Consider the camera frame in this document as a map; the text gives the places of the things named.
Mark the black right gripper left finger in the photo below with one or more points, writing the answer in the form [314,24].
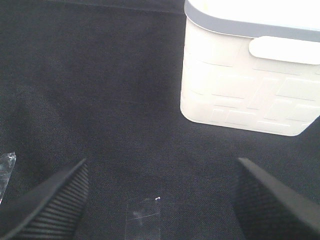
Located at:
[50,211]

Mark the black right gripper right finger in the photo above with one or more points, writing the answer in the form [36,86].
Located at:
[267,209]

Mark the clear tape strip left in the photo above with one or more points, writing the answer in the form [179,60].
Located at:
[7,163]

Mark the clear tape strip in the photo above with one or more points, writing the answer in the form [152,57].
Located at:
[7,163]
[143,219]

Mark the clear tape strip centre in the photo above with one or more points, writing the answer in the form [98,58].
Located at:
[143,219]

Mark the white plastic storage basket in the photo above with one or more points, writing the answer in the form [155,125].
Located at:
[252,64]

